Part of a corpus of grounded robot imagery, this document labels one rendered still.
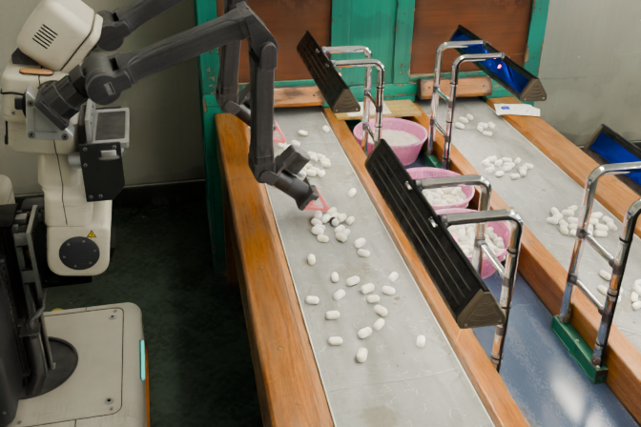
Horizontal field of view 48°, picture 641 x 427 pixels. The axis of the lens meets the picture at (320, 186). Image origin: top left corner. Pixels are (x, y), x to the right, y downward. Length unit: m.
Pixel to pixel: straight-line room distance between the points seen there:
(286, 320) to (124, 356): 0.84
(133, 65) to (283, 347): 0.71
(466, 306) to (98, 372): 1.41
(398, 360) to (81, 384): 1.06
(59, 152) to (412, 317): 0.97
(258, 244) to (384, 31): 1.20
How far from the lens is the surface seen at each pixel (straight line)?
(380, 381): 1.55
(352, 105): 2.03
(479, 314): 1.20
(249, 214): 2.07
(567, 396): 1.70
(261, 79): 1.81
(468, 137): 2.71
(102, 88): 1.69
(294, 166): 1.99
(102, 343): 2.45
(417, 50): 2.90
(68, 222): 2.01
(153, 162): 3.71
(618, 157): 1.82
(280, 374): 1.52
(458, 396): 1.54
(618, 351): 1.71
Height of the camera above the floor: 1.77
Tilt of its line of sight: 27 degrees down
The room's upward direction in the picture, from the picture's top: 1 degrees clockwise
